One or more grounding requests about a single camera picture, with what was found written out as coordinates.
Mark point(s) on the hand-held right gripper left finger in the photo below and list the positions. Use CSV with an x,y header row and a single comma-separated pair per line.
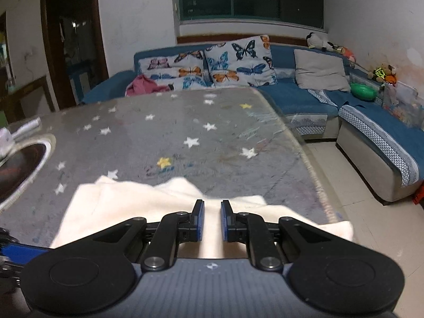
x,y
200,221

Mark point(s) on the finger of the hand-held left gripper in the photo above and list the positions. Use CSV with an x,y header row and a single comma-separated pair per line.
x,y
23,249
8,267

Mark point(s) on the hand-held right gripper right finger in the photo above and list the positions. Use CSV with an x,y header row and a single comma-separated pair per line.
x,y
225,221

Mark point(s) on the cream cloth garment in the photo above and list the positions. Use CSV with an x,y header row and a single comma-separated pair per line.
x,y
132,198

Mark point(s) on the round black induction cooker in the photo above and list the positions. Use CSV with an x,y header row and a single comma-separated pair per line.
x,y
20,162

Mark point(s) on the grey star-printed table mat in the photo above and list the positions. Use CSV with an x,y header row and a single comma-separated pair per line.
x,y
165,122

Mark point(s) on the white plastic bag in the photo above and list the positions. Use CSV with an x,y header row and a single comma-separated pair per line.
x,y
6,142

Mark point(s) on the blue corner sofa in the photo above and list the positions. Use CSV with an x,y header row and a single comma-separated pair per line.
x,y
298,96

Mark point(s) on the pink cloth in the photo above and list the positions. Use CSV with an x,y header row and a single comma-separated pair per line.
x,y
142,86

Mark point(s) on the small butterfly print pillow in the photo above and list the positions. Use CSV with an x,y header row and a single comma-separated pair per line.
x,y
165,73

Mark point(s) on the large butterfly print pillow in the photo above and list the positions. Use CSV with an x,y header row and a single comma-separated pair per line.
x,y
232,63

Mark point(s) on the plain grey pillow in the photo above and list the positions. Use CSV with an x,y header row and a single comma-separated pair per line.
x,y
318,69

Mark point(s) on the green round toy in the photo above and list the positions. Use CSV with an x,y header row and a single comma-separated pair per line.
x,y
362,91

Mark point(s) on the red plastic stool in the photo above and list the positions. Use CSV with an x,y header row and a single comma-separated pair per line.
x,y
419,195

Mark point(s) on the white and black plush toy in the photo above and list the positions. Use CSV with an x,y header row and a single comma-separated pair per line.
x,y
316,41

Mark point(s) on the orange plush toy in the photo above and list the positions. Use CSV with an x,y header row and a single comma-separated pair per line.
x,y
346,53

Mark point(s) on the clear plastic storage box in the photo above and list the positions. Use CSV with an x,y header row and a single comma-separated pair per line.
x,y
400,106

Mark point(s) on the yellow and black toy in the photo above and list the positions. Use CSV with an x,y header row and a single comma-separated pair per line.
x,y
378,74

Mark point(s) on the dark wooden doorway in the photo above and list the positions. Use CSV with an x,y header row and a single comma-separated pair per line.
x,y
76,39

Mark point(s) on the small orange toy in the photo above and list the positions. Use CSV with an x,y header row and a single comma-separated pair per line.
x,y
391,78

